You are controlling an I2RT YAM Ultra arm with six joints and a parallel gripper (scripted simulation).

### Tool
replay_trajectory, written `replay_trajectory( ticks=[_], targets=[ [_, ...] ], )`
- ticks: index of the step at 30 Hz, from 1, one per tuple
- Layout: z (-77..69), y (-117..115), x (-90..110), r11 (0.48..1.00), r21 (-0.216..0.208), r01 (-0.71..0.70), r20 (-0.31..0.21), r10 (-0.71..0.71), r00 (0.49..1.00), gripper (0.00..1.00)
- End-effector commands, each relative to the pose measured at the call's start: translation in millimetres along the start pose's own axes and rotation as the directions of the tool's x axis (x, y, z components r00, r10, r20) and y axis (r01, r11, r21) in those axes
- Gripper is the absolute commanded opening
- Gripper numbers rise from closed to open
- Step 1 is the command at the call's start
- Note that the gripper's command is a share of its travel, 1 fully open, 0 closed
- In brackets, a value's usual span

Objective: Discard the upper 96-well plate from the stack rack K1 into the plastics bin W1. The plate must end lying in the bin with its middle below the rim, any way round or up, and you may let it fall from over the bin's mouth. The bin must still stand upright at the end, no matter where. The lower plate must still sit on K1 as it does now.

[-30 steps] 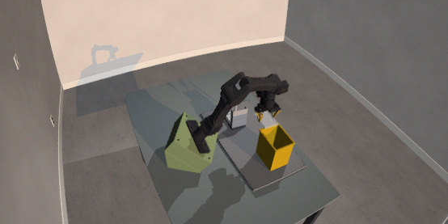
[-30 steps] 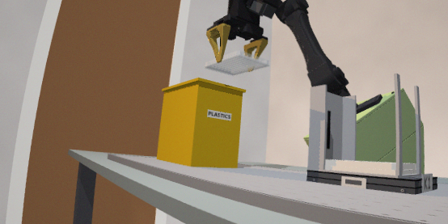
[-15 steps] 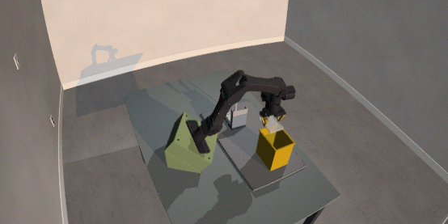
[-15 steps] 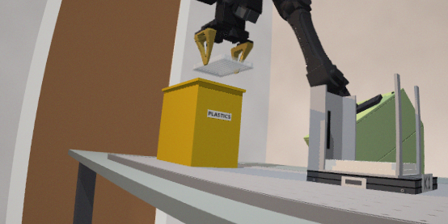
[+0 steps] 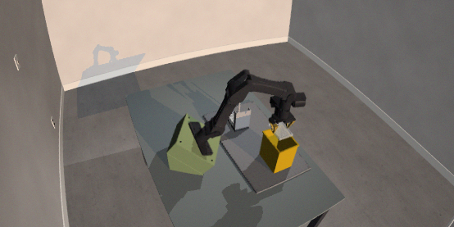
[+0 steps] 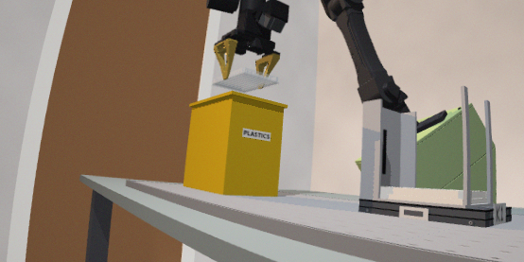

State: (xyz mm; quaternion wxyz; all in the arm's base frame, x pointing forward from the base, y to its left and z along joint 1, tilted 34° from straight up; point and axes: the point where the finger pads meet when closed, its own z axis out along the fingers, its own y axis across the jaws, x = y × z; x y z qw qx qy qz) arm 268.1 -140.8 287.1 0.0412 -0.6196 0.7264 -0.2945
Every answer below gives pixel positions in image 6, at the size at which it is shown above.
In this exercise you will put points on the yellow plastics bin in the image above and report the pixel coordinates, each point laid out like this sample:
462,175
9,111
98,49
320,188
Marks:
234,145

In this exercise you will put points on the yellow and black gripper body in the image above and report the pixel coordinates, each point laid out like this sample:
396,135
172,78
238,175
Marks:
246,40

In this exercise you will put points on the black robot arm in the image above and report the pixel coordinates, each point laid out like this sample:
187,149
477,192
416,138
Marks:
348,15

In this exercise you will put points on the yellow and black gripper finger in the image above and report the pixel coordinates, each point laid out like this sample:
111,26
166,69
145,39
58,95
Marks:
269,61
229,47

